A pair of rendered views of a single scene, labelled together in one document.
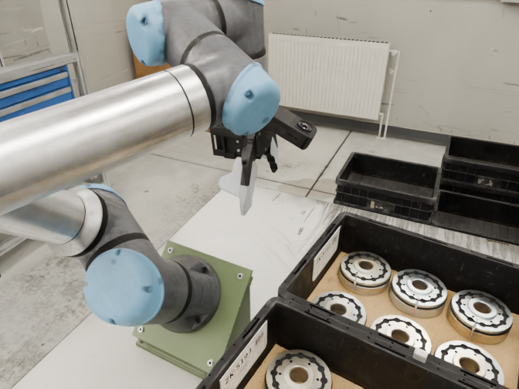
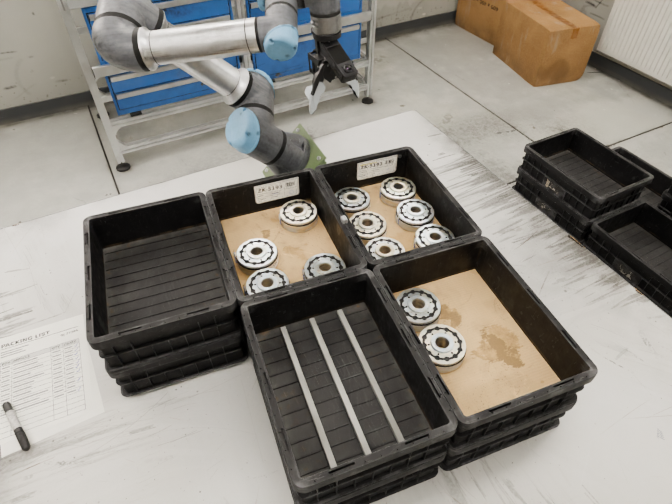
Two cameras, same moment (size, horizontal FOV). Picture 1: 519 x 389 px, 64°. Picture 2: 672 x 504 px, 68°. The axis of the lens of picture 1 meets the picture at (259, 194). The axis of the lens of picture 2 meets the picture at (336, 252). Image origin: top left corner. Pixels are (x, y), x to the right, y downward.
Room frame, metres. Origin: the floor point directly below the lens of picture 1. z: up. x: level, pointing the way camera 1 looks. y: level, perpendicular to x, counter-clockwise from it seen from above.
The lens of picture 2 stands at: (-0.35, -0.76, 1.75)
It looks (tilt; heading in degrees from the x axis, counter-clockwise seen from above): 46 degrees down; 37
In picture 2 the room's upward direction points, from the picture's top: straight up
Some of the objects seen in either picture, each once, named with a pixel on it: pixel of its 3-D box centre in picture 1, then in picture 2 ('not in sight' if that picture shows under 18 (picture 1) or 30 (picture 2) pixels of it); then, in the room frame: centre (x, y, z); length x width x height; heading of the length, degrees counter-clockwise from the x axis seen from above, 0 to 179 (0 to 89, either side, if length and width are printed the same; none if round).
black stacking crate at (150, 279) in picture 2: not in sight; (160, 275); (0.02, 0.04, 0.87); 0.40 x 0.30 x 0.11; 58
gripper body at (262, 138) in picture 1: (242, 120); (327, 53); (0.64, 0.03, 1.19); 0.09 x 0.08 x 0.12; 68
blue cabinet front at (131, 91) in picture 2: not in sight; (171, 52); (1.18, 1.51, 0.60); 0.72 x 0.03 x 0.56; 155
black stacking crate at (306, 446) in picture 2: not in sight; (339, 376); (0.06, -0.45, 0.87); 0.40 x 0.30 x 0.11; 58
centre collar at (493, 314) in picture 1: (482, 308); (435, 236); (0.53, -0.40, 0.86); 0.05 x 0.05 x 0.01
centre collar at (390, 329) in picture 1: (399, 336); (367, 223); (0.47, -0.24, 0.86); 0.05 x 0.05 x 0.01
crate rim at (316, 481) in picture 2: not in sight; (339, 362); (0.06, -0.45, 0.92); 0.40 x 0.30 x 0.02; 58
